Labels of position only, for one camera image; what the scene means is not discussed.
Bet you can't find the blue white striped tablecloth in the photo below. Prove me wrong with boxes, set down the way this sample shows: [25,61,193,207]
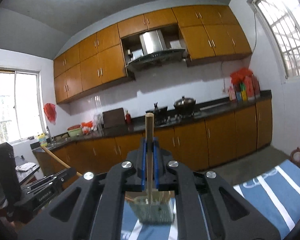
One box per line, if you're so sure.
[120,160,300,239]

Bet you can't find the brown upper kitchen cabinets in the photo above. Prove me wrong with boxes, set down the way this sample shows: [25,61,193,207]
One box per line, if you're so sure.
[53,5,252,103]

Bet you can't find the wooden chopstick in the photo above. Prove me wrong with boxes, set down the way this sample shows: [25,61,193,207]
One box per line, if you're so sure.
[41,146,83,177]
[145,113,154,205]

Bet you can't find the green bowl with red lid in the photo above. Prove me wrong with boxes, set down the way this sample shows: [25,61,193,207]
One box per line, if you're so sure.
[67,125,83,137]

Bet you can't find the green perforated utensil holder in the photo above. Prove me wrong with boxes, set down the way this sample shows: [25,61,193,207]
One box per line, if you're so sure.
[125,191,175,225]

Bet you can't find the red small bottle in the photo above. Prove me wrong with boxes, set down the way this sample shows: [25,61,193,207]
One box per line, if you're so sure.
[125,111,132,125]

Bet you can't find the red plastic bag hanging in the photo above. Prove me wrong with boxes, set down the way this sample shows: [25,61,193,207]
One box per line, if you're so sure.
[43,103,57,125]

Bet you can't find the yellow detergent bottle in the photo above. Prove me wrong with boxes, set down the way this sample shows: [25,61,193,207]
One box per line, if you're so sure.
[38,133,48,147]

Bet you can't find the black lidded wok right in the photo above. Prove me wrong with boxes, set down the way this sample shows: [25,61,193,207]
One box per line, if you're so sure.
[174,96,196,116]

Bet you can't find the dark cutting board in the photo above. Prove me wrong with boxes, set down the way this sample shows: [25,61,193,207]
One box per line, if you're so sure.
[102,108,126,128]

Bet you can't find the red bag on counter corner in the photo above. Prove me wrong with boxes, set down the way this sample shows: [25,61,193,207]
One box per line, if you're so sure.
[230,67,253,85]

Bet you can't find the black countertop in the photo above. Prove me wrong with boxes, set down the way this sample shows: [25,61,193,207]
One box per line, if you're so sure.
[30,89,273,155]

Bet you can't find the black wok left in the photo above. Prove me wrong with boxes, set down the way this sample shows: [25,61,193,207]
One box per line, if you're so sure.
[146,102,168,126]

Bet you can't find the steel range hood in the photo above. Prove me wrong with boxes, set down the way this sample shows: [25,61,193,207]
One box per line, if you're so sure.
[121,25,188,73]

